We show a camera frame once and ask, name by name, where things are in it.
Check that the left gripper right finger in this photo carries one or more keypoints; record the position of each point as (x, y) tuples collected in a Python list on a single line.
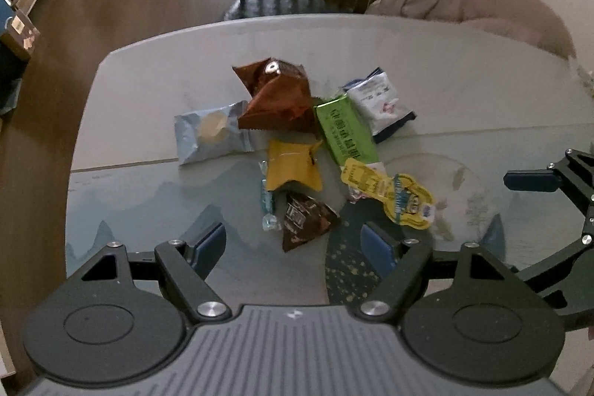
[(402, 265)]

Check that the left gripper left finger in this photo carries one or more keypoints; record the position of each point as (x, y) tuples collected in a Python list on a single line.
[(184, 268)]

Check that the yellow label sauce packet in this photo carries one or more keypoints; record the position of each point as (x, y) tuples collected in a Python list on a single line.
[(405, 201)]

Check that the small teal candy wrapper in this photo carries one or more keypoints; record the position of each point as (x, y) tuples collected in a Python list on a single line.
[(270, 221)]

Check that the brown chocolate candy packet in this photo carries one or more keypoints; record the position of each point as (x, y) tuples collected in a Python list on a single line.
[(305, 219)]

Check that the light blue pastry packet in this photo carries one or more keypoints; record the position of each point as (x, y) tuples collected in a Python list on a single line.
[(211, 133)]

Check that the green snack bar pack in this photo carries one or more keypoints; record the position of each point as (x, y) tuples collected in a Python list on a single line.
[(346, 133)]

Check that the yellow snack packet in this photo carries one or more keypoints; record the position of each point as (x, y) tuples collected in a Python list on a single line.
[(293, 162)]

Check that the white black snack packet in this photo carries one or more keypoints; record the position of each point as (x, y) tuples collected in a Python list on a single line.
[(379, 103)]

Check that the dark red foil snack bag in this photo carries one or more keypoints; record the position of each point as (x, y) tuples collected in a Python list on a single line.
[(281, 97)]

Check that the pink cloth covered chair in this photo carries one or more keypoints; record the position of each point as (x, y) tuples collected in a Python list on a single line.
[(529, 21)]

